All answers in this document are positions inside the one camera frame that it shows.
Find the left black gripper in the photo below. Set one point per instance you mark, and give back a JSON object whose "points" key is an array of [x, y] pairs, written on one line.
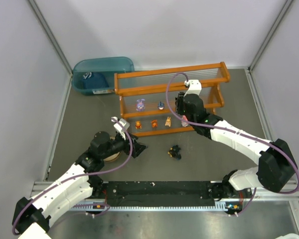
{"points": [[134, 146]]}

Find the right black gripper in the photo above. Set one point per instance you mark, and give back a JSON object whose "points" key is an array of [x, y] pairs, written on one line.
{"points": [[179, 103]]}

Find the pink rabbit toy figure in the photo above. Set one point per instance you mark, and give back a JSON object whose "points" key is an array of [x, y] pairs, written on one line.
{"points": [[184, 121]]}

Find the blue small toy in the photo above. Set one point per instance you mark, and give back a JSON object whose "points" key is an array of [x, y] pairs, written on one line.
{"points": [[160, 105]]}

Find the black spiky toy figure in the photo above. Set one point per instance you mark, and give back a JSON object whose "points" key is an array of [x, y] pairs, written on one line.
{"points": [[174, 152]]}

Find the purple rabbit toy figure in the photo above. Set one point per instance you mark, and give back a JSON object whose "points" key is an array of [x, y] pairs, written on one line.
{"points": [[140, 106]]}

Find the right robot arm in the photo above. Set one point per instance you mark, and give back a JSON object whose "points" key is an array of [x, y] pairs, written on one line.
{"points": [[275, 164]]}

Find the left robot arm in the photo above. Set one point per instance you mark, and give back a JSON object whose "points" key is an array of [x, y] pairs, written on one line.
{"points": [[75, 185]]}

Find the orange wooden shelf rack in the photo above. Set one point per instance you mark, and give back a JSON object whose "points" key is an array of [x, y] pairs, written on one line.
{"points": [[164, 85]]}

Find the tan rabbit toy figure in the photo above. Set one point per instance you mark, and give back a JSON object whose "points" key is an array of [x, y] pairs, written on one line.
{"points": [[168, 122]]}

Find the yellow bear toy figure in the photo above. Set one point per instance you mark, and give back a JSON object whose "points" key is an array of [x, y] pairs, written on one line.
{"points": [[138, 125]]}

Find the beige round bowl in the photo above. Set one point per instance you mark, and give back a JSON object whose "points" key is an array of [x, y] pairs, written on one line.
{"points": [[114, 156]]}

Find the orange tiger toy figure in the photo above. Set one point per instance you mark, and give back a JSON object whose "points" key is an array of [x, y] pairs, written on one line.
{"points": [[154, 123]]}

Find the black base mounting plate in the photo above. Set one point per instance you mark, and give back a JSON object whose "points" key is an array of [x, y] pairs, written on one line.
{"points": [[166, 193]]}

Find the blue cap in bin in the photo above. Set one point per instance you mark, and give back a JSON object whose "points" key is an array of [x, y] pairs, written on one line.
{"points": [[94, 80]]}

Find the teal plastic bin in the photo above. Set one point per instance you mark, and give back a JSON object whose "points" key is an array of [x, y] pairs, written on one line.
{"points": [[107, 66]]}

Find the white object bottom left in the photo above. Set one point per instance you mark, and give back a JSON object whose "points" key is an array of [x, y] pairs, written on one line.
{"points": [[35, 231]]}

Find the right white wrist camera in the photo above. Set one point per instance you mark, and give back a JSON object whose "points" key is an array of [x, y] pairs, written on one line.
{"points": [[193, 87]]}

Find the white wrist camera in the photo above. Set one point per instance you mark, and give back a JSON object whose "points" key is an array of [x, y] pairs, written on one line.
{"points": [[193, 87], [121, 126]]}

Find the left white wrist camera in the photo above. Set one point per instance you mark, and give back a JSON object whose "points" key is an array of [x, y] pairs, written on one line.
{"points": [[121, 126]]}

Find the grey slotted cable duct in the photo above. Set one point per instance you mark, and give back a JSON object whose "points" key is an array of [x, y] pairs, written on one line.
{"points": [[221, 206]]}

